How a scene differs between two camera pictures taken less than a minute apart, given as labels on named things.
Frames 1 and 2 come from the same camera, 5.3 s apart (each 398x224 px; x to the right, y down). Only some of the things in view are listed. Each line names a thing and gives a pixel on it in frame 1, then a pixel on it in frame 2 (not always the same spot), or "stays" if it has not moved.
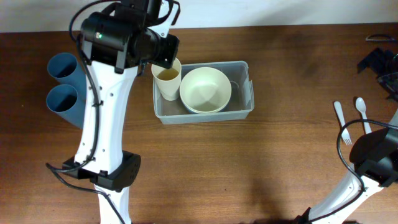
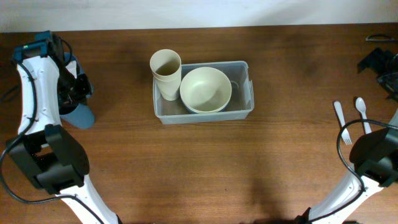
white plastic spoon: (360, 106) stays
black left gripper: (172, 46) → (73, 101)
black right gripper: (375, 60) stays
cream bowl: (205, 89) stays
